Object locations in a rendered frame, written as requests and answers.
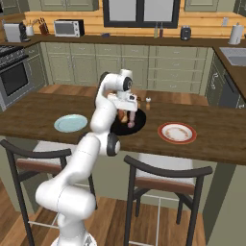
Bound light blue plate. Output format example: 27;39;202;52
53;113;89;134

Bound white plate with red rim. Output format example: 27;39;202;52
157;121;198;145

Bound pink sausage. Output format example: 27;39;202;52
127;111;135;129

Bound dark grey toaster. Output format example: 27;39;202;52
180;25;192;41

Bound white toaster oven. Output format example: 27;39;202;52
53;18;86;38

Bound white paper towel roll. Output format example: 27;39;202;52
227;22;245;46

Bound black frame window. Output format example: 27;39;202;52
102;0;182;30

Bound green cupboards beside sink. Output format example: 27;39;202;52
204;52;246;111

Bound pale glass bottle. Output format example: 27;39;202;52
153;21;160;39

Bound white pot with tools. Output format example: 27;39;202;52
25;18;36;37

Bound brown bun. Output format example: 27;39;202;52
117;109;128;125

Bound brown knife block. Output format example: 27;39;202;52
37;16;51;37

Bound dark frame stool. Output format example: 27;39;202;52
0;138;98;246
122;155;214;246

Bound steel oven with hob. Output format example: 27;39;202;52
0;44;36;112

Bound dark dishwasher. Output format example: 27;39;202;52
217;70;242;109

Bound green wall cupboards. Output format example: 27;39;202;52
184;0;238;13
26;0;101;12

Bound steel sink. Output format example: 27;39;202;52
218;46;246;67

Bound green base cupboard run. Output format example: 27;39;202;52
24;41;214;96

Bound white coffee machine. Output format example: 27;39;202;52
2;21;29;43

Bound black bowl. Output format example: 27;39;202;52
111;108;148;136

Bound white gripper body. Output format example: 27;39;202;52
111;99;139;113

